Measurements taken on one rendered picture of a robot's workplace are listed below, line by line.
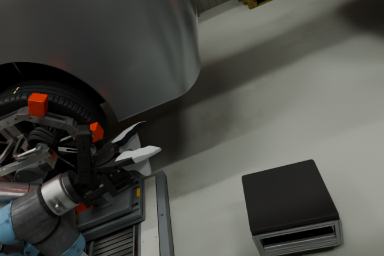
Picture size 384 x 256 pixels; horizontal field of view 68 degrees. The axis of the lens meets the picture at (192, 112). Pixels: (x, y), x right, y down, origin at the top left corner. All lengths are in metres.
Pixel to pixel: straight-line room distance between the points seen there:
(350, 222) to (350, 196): 0.17
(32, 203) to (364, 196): 1.68
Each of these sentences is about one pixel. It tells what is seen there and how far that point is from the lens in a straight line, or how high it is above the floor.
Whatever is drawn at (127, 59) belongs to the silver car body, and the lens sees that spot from 1.58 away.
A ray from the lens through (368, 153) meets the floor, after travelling 2.13.
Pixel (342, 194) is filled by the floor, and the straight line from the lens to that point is 1.92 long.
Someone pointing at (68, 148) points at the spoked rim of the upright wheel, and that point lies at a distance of 1.77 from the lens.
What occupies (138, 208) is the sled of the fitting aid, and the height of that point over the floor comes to 0.16.
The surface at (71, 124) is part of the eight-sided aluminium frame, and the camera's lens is 1.54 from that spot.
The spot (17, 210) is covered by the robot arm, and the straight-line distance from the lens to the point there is 0.66.
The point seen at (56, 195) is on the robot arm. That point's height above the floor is 1.24.
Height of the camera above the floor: 1.57
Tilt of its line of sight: 33 degrees down
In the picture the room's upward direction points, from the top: 25 degrees counter-clockwise
